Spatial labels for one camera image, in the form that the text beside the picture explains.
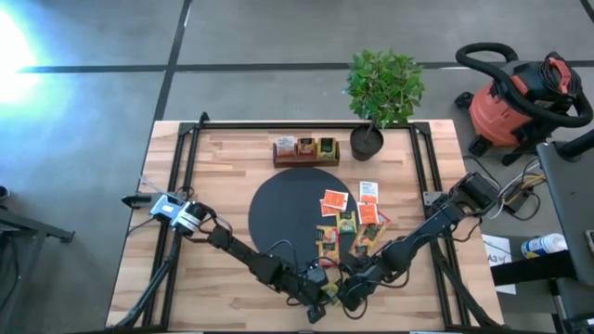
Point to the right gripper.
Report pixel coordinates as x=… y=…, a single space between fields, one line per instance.
x=369 y=278

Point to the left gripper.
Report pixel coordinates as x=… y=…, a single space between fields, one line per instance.
x=304 y=283

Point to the yellow green lemon tea packet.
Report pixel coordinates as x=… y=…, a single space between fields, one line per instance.
x=332 y=291
x=326 y=147
x=346 y=222

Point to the orange white tea packet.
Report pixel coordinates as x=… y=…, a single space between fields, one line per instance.
x=285 y=145
x=367 y=213
x=368 y=191
x=335 y=199
x=325 y=211

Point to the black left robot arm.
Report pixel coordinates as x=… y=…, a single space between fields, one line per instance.
x=241 y=253

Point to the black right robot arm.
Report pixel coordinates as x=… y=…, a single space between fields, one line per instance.
x=436 y=222

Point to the brown wooden tea organizer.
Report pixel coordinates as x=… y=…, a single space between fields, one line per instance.
x=304 y=161

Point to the round dark woven placemat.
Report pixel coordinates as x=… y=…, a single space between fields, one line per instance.
x=278 y=209

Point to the white paper sheet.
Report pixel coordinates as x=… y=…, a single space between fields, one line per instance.
x=497 y=253

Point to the black flat bar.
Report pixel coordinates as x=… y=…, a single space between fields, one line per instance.
x=533 y=269

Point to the white blue wipes canister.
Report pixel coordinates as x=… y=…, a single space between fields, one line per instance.
x=545 y=244

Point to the green potted plant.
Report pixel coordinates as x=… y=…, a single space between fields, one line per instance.
x=385 y=86

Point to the orange black shop vacuum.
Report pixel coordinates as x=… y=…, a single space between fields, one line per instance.
x=499 y=113

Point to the dark grey desk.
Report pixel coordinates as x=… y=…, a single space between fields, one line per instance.
x=573 y=209

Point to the black metal stand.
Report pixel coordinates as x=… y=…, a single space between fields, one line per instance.
x=28 y=225

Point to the black aluminium table frame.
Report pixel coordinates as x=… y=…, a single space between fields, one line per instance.
x=241 y=125

